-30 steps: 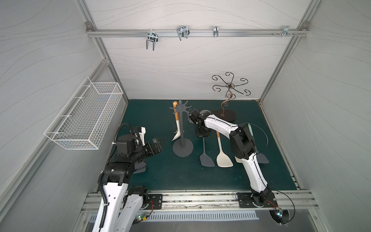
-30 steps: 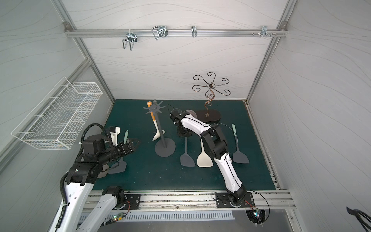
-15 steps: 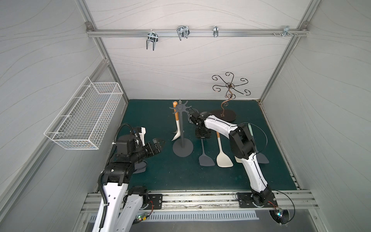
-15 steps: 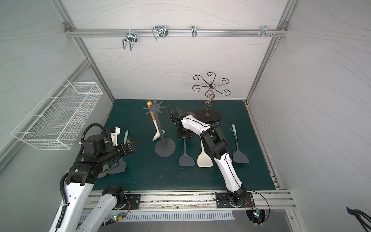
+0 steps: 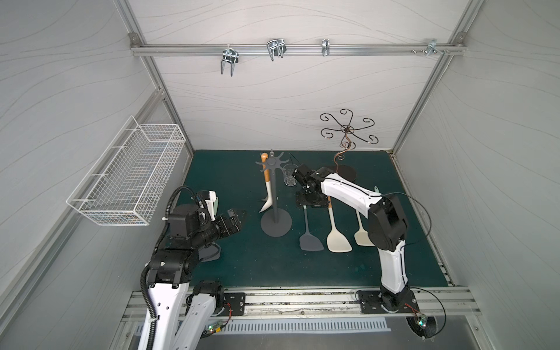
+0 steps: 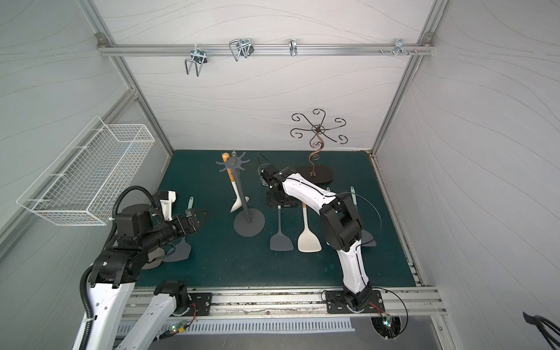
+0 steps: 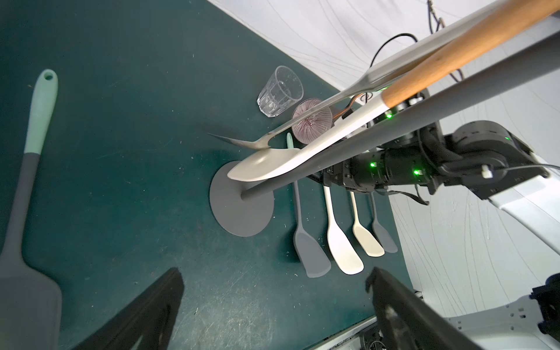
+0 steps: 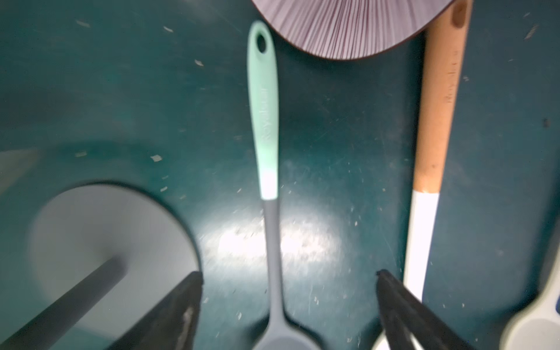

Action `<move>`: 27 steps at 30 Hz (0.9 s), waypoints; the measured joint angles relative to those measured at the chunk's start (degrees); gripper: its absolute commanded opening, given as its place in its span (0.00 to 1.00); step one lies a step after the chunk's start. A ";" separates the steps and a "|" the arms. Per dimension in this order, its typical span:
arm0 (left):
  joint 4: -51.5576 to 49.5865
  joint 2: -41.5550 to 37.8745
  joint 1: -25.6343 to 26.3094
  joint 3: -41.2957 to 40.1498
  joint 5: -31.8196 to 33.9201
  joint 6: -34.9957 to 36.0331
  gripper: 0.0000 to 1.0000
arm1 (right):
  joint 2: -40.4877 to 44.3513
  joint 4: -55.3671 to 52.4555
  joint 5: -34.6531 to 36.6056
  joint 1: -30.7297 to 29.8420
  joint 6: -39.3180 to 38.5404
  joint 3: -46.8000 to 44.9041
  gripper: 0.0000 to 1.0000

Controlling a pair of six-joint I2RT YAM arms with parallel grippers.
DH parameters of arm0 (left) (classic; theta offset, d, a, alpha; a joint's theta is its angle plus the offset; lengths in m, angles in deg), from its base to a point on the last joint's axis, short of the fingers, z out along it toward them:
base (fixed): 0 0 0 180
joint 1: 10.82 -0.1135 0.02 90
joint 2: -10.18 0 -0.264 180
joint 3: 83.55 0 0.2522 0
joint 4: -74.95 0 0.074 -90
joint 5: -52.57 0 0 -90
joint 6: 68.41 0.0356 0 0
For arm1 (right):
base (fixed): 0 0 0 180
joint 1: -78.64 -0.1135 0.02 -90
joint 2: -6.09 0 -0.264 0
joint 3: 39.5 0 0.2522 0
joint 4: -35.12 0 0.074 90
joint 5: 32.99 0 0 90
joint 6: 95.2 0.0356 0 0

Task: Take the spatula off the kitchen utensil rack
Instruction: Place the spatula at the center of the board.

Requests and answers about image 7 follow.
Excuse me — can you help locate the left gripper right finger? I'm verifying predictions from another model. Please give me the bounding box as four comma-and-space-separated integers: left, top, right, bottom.
366, 267, 481, 349

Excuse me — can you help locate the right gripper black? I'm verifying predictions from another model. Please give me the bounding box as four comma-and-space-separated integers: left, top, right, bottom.
321, 121, 442, 195

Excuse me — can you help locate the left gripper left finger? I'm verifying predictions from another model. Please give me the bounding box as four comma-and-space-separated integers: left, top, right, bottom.
75, 268, 185, 349

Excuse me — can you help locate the grey spatula mint handle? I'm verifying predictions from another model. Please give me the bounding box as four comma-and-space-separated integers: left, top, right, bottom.
369, 192, 398, 253

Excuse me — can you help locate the white spatula light wood handle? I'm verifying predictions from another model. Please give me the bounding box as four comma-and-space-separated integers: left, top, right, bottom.
323, 186, 364, 275

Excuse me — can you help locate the cream spatula mint handle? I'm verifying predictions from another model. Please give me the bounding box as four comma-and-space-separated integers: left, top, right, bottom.
349, 192, 385, 258

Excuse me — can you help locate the grey utensil mint handle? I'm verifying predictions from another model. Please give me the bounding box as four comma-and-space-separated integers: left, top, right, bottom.
286, 132, 332, 279

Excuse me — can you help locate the grey turner mint handle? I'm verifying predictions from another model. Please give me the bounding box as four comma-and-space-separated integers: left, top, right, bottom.
0, 69, 63, 350

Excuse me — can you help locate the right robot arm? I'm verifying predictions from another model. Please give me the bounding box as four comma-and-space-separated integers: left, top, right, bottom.
322, 120, 559, 349

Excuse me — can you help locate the grey utensil rack stand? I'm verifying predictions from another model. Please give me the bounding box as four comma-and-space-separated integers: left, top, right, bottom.
209, 34, 559, 237

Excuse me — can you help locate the pink striped bowl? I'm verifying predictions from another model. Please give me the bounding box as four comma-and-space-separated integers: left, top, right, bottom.
292, 99, 333, 144

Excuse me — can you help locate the brown metal scroll stand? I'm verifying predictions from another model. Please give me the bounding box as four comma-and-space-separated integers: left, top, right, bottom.
333, 0, 446, 122

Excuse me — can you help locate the clear drinking glass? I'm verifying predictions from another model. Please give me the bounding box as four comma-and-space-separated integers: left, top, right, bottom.
257, 66, 304, 118

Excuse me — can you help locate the cream utensil orange handle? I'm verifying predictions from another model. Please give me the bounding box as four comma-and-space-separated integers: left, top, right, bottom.
227, 0, 559, 182

